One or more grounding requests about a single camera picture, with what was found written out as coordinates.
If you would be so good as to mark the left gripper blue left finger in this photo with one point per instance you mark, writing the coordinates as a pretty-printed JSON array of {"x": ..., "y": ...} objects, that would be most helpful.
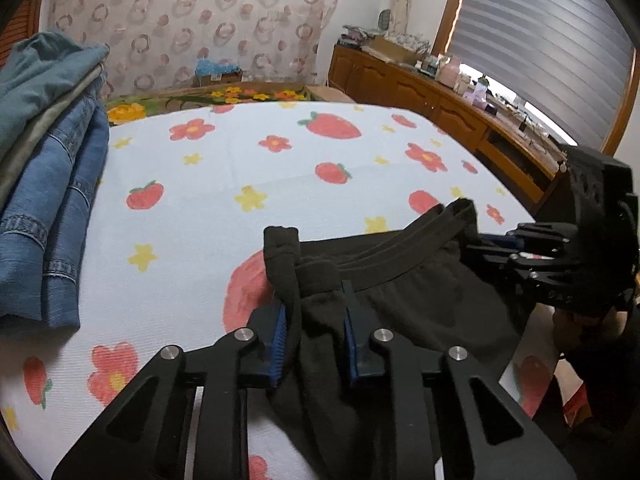
[{"x": 266, "y": 359}]

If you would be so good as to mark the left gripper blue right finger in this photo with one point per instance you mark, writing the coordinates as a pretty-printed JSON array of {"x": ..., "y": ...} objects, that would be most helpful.
[{"x": 360, "y": 323}]

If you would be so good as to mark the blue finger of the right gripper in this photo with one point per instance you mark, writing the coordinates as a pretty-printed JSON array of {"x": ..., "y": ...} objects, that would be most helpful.
[
  {"x": 509, "y": 272},
  {"x": 503, "y": 241}
]

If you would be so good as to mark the black pants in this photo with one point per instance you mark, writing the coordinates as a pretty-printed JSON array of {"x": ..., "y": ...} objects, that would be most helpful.
[{"x": 418, "y": 282}]

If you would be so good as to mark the wooden sideboard cabinet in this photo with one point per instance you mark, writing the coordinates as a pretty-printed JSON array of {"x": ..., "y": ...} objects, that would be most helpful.
[{"x": 531, "y": 169}]

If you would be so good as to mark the white floral strawberry sheet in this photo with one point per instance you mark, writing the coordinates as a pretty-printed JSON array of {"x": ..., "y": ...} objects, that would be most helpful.
[{"x": 173, "y": 252}]

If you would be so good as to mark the pink bottle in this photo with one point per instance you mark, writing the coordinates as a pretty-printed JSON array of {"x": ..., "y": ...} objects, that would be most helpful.
[{"x": 448, "y": 71}]

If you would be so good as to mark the grey window blind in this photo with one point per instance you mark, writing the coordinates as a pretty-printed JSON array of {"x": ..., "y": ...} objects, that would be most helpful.
[{"x": 570, "y": 58}]

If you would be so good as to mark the cardboard box on cabinet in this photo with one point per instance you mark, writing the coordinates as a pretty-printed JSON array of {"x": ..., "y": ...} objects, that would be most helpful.
[{"x": 389, "y": 52}]

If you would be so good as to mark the blue denim folded jeans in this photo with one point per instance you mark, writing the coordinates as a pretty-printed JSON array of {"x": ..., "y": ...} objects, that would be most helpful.
[{"x": 44, "y": 224}]

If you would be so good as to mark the cardboard box with blue cloth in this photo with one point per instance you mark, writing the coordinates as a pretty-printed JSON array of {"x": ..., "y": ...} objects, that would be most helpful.
[{"x": 208, "y": 72}]

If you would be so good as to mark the floral colourful blanket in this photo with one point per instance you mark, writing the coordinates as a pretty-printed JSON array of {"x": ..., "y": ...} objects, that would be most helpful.
[{"x": 222, "y": 97}]

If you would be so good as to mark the patterned sheer curtain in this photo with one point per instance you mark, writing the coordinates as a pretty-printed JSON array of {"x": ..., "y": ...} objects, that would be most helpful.
[{"x": 156, "y": 44}]

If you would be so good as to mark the grey folded garment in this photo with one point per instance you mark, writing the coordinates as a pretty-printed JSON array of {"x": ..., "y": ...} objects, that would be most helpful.
[{"x": 15, "y": 160}]

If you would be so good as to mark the teal folded garment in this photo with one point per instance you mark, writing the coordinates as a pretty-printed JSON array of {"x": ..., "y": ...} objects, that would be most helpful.
[{"x": 38, "y": 71}]

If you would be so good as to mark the wooden louvred wardrobe door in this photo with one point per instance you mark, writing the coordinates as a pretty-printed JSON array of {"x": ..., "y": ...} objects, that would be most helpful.
[{"x": 23, "y": 24}]

